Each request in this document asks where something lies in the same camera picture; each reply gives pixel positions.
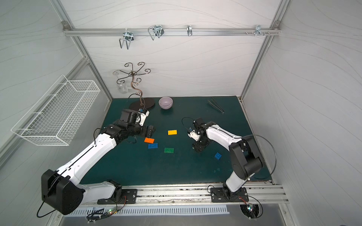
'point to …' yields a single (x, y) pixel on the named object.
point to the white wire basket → (56, 117)
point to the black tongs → (215, 104)
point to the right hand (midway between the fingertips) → (201, 145)
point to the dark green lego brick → (168, 150)
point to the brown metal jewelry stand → (142, 103)
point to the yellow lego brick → (172, 132)
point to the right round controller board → (251, 211)
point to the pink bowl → (166, 102)
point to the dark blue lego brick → (153, 145)
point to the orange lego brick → (149, 140)
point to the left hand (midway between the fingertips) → (149, 127)
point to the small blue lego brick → (218, 156)
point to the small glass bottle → (123, 88)
